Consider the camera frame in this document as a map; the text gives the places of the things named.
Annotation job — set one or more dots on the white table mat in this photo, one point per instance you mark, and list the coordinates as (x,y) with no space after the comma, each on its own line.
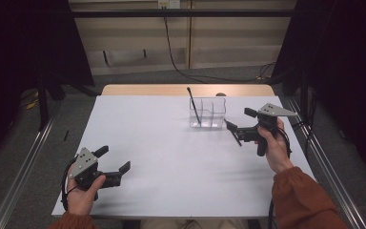
(171,178)

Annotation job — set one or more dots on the wooden table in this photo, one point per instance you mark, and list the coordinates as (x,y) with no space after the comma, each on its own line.
(158,90)

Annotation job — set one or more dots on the metal floor rail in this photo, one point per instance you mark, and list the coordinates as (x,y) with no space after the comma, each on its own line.
(330,171)
(22,165)

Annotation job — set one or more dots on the small black stick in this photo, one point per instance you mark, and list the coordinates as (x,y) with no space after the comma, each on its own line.
(66,135)

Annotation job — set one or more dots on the clear plastic organizer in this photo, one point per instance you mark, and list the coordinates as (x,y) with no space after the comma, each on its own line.
(208,113)

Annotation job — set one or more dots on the person's left hand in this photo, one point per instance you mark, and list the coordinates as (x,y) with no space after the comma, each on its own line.
(81,197)

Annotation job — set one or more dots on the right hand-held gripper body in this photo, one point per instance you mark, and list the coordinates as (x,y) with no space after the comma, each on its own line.
(267,122)

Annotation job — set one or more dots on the dark curtain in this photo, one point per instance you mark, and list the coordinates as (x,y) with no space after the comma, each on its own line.
(25,44)
(343,63)

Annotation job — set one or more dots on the white wall outlet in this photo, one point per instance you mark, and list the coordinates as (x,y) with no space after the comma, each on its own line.
(169,4)

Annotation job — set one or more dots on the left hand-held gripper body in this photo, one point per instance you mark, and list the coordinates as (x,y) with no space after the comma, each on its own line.
(87,173)

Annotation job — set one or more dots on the black horizontal bar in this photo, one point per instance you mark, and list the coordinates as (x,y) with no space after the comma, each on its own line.
(178,13)

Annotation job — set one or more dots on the black metal stand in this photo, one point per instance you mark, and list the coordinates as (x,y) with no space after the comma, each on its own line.
(43,105)
(304,95)

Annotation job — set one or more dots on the black makeup brush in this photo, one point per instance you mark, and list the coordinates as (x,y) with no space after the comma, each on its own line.
(192,98)

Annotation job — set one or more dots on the person's right hand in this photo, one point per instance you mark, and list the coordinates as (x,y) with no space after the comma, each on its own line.
(276,152)

